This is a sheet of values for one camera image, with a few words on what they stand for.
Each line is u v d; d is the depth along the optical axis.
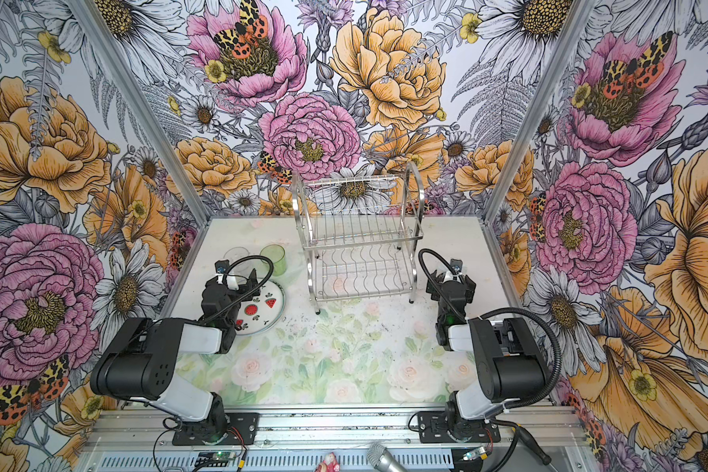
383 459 0.67
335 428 0.76
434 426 0.74
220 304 0.71
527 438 0.71
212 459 0.71
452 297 0.71
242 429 0.74
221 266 0.78
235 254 1.04
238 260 0.79
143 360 0.46
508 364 0.46
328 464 0.67
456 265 0.79
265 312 0.93
